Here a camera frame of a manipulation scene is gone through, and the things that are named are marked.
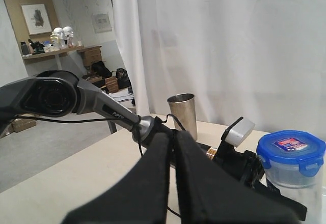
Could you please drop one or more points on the wooden wall shelf desk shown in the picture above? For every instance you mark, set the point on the wooden wall shelf desk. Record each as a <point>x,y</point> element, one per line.
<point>55,54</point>

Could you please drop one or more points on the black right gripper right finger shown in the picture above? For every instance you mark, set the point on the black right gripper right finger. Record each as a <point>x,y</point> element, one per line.
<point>207,194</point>

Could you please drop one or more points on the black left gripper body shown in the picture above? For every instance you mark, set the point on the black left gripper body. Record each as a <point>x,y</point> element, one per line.
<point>247,169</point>

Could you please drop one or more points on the black bag on floor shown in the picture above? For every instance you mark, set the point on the black bag on floor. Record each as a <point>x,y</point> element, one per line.
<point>100,69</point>

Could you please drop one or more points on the white bust figure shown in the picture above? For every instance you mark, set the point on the white bust figure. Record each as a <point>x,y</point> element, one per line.
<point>61,39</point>
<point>69,33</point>

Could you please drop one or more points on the white bust figure right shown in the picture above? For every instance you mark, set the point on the white bust figure right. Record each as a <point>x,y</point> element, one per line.
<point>69,33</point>

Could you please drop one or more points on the cardboard box on floor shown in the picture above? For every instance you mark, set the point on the cardboard box on floor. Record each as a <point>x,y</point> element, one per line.
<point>20,125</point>

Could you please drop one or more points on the stainless steel tumbler cup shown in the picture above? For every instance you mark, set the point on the stainless steel tumbler cup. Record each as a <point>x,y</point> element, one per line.
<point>182,106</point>

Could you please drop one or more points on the paper notice on wall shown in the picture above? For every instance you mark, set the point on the paper notice on wall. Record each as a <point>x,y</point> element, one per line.
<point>101,23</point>

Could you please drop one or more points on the blue plastic lid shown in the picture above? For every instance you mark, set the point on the blue plastic lid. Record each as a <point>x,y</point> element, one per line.
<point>292,147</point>

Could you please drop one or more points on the white backdrop curtain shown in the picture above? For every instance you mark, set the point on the white backdrop curtain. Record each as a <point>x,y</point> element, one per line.
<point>261,59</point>

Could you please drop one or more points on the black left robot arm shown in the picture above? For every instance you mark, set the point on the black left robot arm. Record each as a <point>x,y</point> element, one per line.
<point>53,94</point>

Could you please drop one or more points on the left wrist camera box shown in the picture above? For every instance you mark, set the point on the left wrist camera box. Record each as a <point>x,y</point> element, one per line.
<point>238,131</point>

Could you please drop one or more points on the brown pinboard with picture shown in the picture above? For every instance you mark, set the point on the brown pinboard with picture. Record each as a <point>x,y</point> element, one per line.
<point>32,19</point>

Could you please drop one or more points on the white bust figure left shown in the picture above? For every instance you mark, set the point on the white bust figure left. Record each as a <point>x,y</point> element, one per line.
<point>61,39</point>

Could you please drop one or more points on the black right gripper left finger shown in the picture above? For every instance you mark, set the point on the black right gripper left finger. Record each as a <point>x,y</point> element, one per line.
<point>141,196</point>

